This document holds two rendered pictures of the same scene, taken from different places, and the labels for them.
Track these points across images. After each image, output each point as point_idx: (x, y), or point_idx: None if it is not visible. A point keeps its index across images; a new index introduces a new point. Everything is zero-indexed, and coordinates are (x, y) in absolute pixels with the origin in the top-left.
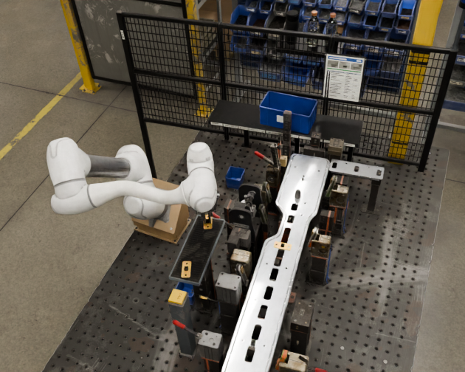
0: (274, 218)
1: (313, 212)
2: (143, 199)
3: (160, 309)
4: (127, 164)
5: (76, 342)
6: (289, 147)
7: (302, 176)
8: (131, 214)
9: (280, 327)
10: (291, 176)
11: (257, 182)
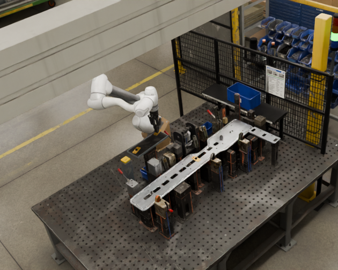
0: None
1: (223, 149)
2: (141, 119)
3: None
4: (138, 98)
5: (87, 179)
6: (239, 116)
7: None
8: (133, 125)
9: (169, 191)
10: (225, 129)
11: None
